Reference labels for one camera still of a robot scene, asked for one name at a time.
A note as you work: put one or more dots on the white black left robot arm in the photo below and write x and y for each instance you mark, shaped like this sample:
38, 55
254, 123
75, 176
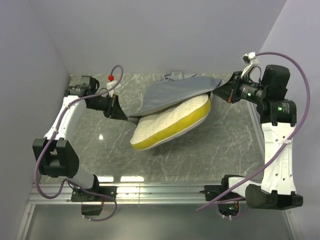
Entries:
55, 156

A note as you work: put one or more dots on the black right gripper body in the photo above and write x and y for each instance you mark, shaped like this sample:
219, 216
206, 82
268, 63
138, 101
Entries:
244, 88

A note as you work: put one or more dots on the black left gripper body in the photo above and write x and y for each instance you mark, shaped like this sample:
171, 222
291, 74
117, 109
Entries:
102, 103

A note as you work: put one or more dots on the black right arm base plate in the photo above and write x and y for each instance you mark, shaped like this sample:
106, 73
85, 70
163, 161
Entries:
211, 191

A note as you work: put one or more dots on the grey pillowcase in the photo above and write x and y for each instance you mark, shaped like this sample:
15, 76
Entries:
171, 89

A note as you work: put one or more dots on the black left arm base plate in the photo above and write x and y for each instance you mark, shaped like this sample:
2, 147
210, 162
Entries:
79, 195

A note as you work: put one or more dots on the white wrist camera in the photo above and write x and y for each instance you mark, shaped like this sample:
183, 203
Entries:
113, 83
251, 61

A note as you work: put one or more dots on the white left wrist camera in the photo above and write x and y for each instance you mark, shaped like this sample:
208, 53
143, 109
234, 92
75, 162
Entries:
113, 83

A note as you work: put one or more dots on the aluminium front rail frame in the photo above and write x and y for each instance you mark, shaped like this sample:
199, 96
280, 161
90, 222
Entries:
152, 211

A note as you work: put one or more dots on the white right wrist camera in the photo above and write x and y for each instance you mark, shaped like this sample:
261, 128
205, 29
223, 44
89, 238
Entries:
251, 61

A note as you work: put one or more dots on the aluminium right side rail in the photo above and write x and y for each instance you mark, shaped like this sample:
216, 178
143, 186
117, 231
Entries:
252, 150

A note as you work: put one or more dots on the cream quilted pillow yellow edge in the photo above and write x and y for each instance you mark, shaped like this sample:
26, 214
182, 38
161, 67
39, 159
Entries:
163, 126

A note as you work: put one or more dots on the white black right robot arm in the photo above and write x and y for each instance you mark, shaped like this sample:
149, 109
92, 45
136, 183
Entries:
278, 118

